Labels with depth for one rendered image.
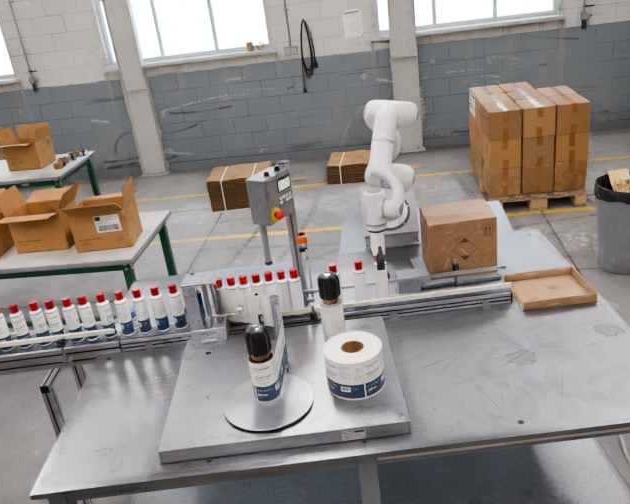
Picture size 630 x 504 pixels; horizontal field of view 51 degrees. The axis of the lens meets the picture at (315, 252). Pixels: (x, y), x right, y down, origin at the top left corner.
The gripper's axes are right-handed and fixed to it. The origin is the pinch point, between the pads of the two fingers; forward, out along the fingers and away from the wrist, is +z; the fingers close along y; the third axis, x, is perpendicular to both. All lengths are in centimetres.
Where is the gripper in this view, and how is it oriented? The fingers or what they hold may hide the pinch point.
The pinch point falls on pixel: (379, 262)
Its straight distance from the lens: 270.2
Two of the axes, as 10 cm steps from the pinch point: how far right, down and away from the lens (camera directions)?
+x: 9.9, -1.3, -0.2
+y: 0.4, 4.1, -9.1
